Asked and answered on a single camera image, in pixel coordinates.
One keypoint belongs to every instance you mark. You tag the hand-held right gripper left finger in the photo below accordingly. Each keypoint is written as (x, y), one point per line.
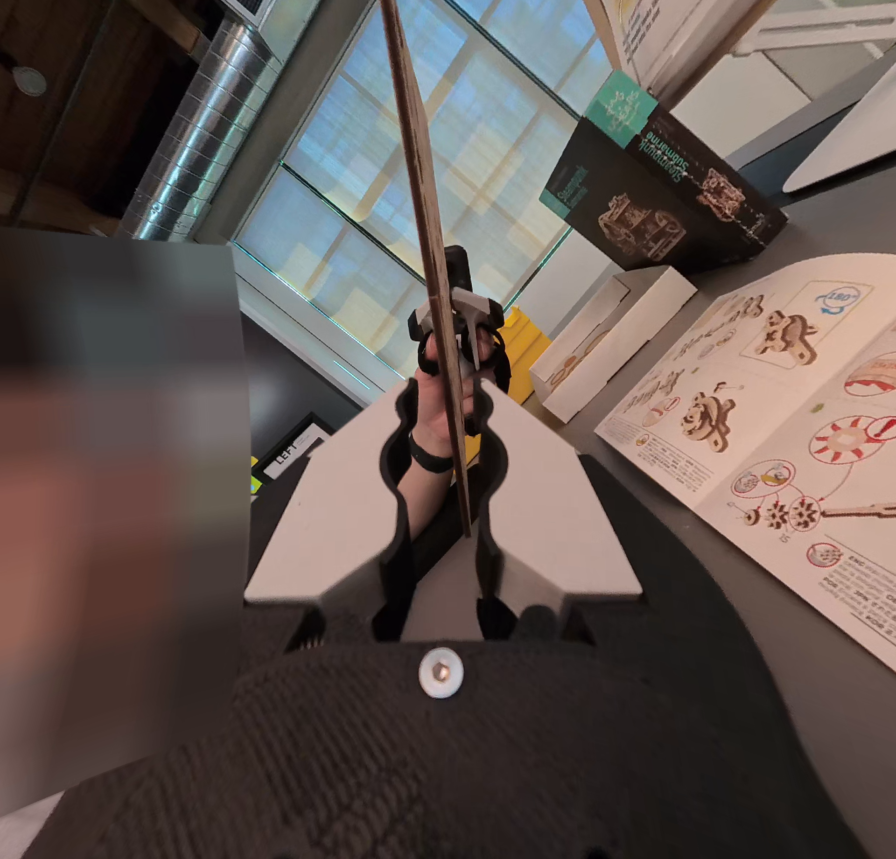
(329, 523)

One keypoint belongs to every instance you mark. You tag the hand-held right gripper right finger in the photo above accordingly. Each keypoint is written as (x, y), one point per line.
(560, 523)

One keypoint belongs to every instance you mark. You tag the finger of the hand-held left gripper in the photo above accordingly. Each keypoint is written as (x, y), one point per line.
(476, 312)
(428, 323)

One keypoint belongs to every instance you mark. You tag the laser-cut wooden parts sheet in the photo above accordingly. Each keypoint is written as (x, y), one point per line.
(420, 208)

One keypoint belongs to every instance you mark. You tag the person's left forearm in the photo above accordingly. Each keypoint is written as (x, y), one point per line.
(420, 498)

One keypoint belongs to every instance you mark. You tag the black model kit box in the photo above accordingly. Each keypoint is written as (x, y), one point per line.
(665, 194)

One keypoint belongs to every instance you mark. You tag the person's left hand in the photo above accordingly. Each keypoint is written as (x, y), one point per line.
(428, 418)

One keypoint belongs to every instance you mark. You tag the yellow plastic bin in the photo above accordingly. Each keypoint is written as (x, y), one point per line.
(525, 348)

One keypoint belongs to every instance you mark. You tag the black white marker card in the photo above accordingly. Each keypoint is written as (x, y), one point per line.
(290, 453)

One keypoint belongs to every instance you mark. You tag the black wristband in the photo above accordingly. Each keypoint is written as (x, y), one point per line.
(430, 460)

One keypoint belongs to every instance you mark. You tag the black flat screen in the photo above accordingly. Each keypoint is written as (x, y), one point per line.
(294, 376)

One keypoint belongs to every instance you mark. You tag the large gridded window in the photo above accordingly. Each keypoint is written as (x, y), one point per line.
(336, 194)

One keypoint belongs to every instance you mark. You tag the white cardboard box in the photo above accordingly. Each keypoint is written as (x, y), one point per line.
(630, 327)

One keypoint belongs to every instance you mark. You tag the open instruction booklet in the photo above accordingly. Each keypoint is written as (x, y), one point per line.
(770, 453)

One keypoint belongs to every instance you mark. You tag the white board stand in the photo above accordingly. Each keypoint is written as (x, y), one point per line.
(854, 131)

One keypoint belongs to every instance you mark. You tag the round ceiling light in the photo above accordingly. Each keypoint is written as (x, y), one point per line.
(29, 81)

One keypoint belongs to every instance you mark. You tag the slim silver air duct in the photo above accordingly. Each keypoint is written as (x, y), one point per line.
(203, 131)

